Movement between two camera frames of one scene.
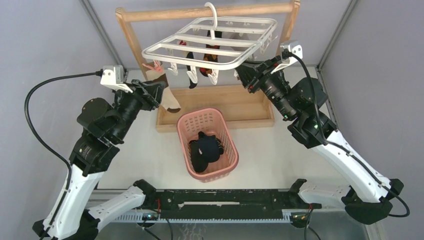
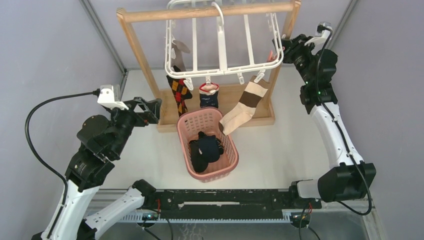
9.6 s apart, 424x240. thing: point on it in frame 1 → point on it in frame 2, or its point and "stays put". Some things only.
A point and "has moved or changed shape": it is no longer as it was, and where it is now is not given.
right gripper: x=249 y=76 → x=292 y=47
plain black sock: x=199 y=161 stays put
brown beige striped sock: x=167 y=102 → x=250 y=100
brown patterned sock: x=212 y=57 → x=180 y=91
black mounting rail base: x=286 y=202 stays put
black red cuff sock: x=192 y=84 → x=209 y=95
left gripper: x=149 y=102 → x=152 y=106
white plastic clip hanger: x=210 y=44 has moved or changed shape
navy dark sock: x=209 y=145 stays put
